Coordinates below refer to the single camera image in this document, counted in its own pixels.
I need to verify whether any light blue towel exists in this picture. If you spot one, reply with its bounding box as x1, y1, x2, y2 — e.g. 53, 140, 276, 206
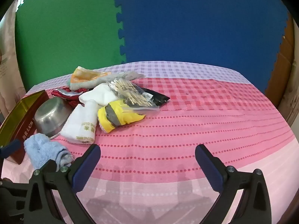
24, 133, 74, 170

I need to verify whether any red snack packet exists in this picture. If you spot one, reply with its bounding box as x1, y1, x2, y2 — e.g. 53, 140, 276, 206
51, 86, 94, 106

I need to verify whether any red and gold box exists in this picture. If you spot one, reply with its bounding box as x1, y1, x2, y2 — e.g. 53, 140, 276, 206
0, 90, 50, 165

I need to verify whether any stainless steel bowl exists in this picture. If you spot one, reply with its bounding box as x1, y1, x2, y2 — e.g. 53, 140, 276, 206
34, 97, 73, 140

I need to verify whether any yellow cloth with grey strip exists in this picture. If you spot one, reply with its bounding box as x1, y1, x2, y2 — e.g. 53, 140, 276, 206
98, 99, 146, 133

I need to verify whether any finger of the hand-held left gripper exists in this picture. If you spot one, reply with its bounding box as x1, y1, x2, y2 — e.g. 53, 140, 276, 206
0, 139, 22, 161
0, 179, 30, 217

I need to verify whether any blue foam mat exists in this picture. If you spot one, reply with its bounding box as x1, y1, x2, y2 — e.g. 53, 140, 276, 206
113, 0, 292, 94

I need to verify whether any black packet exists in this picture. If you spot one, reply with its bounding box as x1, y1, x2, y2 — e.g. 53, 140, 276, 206
140, 87, 171, 106

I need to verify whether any orange patterned towel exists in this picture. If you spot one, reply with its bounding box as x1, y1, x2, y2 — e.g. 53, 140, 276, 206
70, 66, 112, 91

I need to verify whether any plain white towel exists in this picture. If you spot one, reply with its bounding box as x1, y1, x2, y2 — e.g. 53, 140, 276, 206
79, 83, 118, 105

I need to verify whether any white towel with gold print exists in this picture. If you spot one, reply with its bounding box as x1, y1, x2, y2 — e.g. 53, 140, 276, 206
60, 100, 101, 144

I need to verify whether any beige curtain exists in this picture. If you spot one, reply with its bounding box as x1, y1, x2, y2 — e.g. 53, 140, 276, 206
0, 0, 27, 119

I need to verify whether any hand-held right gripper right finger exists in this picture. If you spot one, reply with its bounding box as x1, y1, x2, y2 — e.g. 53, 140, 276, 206
195, 144, 272, 224

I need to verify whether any pink checkered blanket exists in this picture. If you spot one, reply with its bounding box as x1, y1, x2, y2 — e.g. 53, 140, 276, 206
0, 61, 296, 224

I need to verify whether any orange foam mat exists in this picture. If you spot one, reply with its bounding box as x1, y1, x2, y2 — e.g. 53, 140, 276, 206
265, 14, 295, 108

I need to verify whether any green foam mat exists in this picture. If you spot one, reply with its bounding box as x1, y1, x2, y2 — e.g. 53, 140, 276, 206
14, 0, 128, 91

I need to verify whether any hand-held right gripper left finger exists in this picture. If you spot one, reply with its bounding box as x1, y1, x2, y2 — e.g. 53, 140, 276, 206
23, 144, 101, 224

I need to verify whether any clear bag of wooden sticks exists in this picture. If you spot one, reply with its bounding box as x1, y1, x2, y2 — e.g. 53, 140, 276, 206
106, 79, 160, 110

